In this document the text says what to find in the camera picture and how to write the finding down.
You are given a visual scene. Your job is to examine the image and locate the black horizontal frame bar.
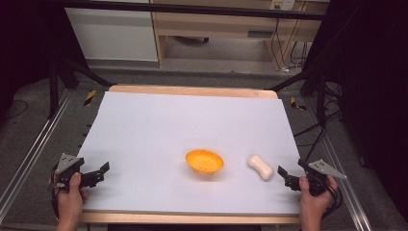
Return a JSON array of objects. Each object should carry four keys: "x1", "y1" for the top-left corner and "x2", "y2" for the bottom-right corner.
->
[{"x1": 63, "y1": 0, "x2": 325, "y2": 21}]

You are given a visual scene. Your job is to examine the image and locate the white table sheet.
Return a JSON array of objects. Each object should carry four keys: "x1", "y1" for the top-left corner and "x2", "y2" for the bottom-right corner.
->
[{"x1": 77, "y1": 90, "x2": 301, "y2": 216}]

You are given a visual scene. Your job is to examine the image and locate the orange soap dish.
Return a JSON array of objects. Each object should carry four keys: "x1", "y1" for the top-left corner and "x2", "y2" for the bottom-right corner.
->
[{"x1": 185, "y1": 148, "x2": 225, "y2": 176}]

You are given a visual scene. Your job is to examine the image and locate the person's right hand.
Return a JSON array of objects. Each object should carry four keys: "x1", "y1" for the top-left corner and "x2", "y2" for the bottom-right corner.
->
[{"x1": 297, "y1": 174, "x2": 339, "y2": 222}]

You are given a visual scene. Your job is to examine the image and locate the black floor cables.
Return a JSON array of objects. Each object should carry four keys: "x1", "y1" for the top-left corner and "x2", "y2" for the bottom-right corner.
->
[{"x1": 293, "y1": 81, "x2": 344, "y2": 163}]

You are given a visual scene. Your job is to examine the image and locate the person's left hand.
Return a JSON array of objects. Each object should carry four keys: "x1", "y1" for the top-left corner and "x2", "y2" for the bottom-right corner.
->
[{"x1": 51, "y1": 171, "x2": 89, "y2": 222}]

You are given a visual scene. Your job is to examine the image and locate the thin black floor cable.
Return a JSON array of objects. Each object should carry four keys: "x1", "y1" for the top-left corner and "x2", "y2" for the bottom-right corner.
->
[{"x1": 3, "y1": 99, "x2": 30, "y2": 121}]

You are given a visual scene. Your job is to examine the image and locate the white wall socket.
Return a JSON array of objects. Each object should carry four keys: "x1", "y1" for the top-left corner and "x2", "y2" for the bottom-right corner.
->
[{"x1": 269, "y1": 0, "x2": 296, "y2": 12}]

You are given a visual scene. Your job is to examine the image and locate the white soap bar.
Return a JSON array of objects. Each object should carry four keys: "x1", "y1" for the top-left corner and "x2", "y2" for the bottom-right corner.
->
[{"x1": 246, "y1": 154, "x2": 275, "y2": 182}]

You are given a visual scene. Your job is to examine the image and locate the black metal stand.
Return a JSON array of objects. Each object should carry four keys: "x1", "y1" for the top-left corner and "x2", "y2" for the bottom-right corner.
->
[
  {"x1": 265, "y1": 67, "x2": 329, "y2": 127},
  {"x1": 47, "y1": 57, "x2": 115, "y2": 120}
]

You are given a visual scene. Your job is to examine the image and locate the black curtain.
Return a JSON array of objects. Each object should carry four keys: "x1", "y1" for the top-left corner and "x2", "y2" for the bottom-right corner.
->
[
  {"x1": 0, "y1": 0, "x2": 68, "y2": 114},
  {"x1": 320, "y1": 0, "x2": 408, "y2": 222}
]

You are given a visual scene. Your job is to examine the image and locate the wooden table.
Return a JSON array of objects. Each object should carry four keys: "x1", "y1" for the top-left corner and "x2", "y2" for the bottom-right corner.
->
[{"x1": 80, "y1": 84, "x2": 301, "y2": 225}]

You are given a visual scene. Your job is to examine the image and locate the wooden desk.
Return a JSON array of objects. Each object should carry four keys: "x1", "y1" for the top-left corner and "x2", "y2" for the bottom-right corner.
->
[{"x1": 149, "y1": 0, "x2": 331, "y2": 70}]

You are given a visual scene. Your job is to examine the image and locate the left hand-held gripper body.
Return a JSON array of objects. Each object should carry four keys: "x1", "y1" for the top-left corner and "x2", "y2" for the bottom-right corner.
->
[{"x1": 50, "y1": 152, "x2": 97, "y2": 191}]

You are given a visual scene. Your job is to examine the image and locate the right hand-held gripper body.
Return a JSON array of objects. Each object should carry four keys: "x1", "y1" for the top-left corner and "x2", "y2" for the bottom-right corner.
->
[{"x1": 296, "y1": 158, "x2": 347, "y2": 197}]

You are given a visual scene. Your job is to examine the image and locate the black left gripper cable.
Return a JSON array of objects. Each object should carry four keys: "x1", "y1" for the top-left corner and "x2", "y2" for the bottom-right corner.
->
[{"x1": 48, "y1": 171, "x2": 62, "y2": 222}]

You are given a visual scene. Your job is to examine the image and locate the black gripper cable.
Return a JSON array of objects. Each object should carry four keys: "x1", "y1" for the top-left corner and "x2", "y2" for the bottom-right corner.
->
[
  {"x1": 48, "y1": 171, "x2": 62, "y2": 222},
  {"x1": 321, "y1": 179, "x2": 344, "y2": 220}
]

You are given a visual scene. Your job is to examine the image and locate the cables under desk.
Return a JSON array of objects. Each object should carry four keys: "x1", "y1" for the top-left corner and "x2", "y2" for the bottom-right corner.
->
[{"x1": 269, "y1": 18, "x2": 310, "y2": 73}]

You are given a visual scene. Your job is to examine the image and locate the aluminium floor rail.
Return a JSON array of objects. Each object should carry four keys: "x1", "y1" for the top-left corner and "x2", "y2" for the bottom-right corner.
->
[
  {"x1": 0, "y1": 89, "x2": 74, "y2": 223},
  {"x1": 303, "y1": 95, "x2": 373, "y2": 231}
]

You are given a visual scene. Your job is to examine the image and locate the white cabinet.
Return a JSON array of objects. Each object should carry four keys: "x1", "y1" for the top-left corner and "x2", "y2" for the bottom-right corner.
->
[{"x1": 64, "y1": 7, "x2": 159, "y2": 63}]

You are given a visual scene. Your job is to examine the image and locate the yellow black tape strip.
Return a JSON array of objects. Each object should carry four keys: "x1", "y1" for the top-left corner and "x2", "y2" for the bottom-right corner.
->
[
  {"x1": 83, "y1": 89, "x2": 97, "y2": 107},
  {"x1": 290, "y1": 96, "x2": 308, "y2": 113}
]

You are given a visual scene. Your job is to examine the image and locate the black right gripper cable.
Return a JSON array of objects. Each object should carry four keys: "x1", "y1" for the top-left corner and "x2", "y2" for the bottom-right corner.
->
[{"x1": 321, "y1": 179, "x2": 344, "y2": 220}]

